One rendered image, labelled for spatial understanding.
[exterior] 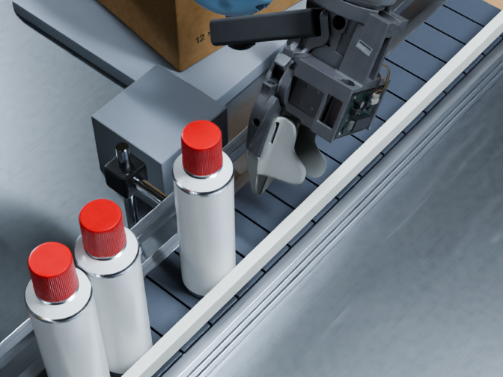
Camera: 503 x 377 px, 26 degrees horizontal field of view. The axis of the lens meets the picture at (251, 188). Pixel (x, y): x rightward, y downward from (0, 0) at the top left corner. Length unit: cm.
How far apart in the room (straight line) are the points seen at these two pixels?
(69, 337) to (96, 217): 10
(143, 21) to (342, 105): 41
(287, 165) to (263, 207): 12
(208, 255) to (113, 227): 16
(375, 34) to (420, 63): 32
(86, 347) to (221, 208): 16
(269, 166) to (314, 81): 10
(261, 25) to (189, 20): 25
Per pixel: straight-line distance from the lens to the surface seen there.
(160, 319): 101
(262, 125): 96
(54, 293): 82
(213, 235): 94
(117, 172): 100
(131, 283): 87
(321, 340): 106
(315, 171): 100
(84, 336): 87
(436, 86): 116
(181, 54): 123
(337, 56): 94
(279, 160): 98
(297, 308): 108
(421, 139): 117
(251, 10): 79
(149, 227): 97
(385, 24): 91
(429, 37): 126
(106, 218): 83
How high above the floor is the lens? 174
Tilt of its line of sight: 52 degrees down
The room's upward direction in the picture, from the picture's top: straight up
